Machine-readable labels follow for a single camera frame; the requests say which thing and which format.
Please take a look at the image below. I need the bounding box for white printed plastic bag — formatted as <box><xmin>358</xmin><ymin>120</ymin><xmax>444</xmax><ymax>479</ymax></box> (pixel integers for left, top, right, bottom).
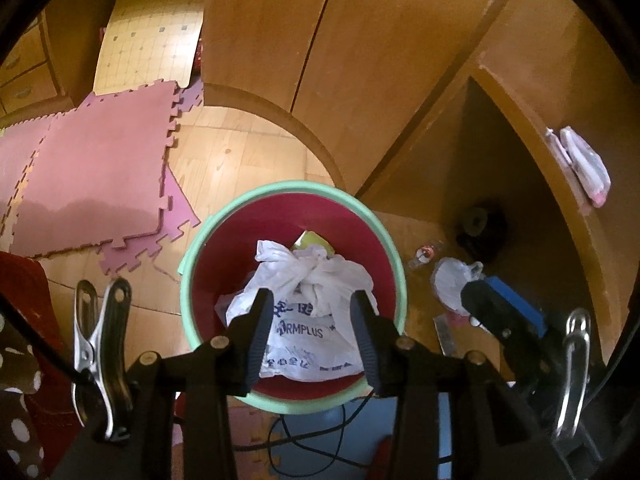
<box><xmin>215</xmin><ymin>240</ymin><xmax>378</xmax><ymax>382</ymax></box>

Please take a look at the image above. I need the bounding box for red green trash bin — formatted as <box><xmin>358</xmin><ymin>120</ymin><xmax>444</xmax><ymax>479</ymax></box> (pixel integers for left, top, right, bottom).
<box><xmin>178</xmin><ymin>181</ymin><xmax>408</xmax><ymax>415</ymax></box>

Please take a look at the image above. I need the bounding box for metal spring clamp right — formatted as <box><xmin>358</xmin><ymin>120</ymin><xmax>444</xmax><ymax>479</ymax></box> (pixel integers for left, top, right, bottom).
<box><xmin>553</xmin><ymin>309</ymin><xmax>591</xmax><ymax>441</ymax></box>

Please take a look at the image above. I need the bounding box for metal spring clamp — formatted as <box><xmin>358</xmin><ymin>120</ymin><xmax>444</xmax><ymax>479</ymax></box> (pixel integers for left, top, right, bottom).
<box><xmin>553</xmin><ymin>309</ymin><xmax>591</xmax><ymax>441</ymax></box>
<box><xmin>72</xmin><ymin>278</ymin><xmax>134</xmax><ymax>441</ymax></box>

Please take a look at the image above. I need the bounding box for silver squeezed tube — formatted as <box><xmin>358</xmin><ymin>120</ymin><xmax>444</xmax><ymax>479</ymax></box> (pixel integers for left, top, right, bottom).
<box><xmin>433</xmin><ymin>314</ymin><xmax>459</xmax><ymax>358</ymax></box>

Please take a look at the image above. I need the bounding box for clear plastic bag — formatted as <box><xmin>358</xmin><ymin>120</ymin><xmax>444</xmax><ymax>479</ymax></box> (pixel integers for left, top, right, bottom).
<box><xmin>431</xmin><ymin>257</ymin><xmax>485</xmax><ymax>318</ymax></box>

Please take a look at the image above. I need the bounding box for small clear plastic bottle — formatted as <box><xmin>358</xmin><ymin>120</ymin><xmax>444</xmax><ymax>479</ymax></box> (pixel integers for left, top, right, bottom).
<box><xmin>407</xmin><ymin>240</ymin><xmax>444</xmax><ymax>270</ymax></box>

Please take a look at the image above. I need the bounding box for black round speaker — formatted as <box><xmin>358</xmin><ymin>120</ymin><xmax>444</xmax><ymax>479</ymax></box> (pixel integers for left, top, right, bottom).
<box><xmin>456</xmin><ymin>200</ymin><xmax>515</xmax><ymax>264</ymax></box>

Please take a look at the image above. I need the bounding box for purple foam floor mat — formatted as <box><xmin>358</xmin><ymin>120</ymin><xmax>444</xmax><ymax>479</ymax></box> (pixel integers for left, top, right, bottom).
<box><xmin>79</xmin><ymin>79</ymin><xmax>206</xmax><ymax>279</ymax></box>

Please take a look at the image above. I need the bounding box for metal spring clamp left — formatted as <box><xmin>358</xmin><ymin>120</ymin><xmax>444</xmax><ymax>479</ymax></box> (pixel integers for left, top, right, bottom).
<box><xmin>72</xmin><ymin>278</ymin><xmax>134</xmax><ymax>441</ymax></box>

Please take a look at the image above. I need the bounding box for pink plastic wrapper pack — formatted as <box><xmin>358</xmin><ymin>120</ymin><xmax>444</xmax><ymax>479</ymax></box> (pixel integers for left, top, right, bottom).
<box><xmin>544</xmin><ymin>127</ymin><xmax>612</xmax><ymax>208</ymax></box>

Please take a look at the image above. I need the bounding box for wooden corner shelf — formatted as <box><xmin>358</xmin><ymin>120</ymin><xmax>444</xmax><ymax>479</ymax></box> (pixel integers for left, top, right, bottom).
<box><xmin>362</xmin><ymin>0</ymin><xmax>639</xmax><ymax>362</ymax></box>

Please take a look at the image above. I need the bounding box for brown polka dot cloth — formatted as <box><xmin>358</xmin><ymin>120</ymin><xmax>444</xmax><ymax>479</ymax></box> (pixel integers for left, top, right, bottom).
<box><xmin>1</xmin><ymin>252</ymin><xmax>81</xmax><ymax>479</ymax></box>

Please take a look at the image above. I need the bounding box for pink foam floor mat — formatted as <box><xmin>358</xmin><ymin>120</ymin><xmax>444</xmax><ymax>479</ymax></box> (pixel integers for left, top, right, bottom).
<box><xmin>9</xmin><ymin>81</ymin><xmax>179</xmax><ymax>257</ymax></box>

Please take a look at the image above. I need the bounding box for wooden cabinet with doors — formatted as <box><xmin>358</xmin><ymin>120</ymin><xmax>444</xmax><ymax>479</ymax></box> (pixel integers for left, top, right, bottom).
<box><xmin>202</xmin><ymin>0</ymin><xmax>506</xmax><ymax>193</ymax></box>

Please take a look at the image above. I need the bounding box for yellow grid board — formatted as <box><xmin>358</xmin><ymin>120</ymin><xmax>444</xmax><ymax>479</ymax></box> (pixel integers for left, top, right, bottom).
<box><xmin>93</xmin><ymin>0</ymin><xmax>205</xmax><ymax>96</ymax></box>

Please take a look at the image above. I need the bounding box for wooden desk with drawers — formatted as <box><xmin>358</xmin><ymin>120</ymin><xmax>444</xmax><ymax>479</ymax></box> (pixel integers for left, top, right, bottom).
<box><xmin>1</xmin><ymin>12</ymin><xmax>74</xmax><ymax>127</ymax></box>

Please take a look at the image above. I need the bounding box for black cable on floor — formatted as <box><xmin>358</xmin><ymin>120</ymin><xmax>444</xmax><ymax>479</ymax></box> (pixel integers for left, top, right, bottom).
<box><xmin>171</xmin><ymin>389</ymin><xmax>452</xmax><ymax>470</ymax></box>

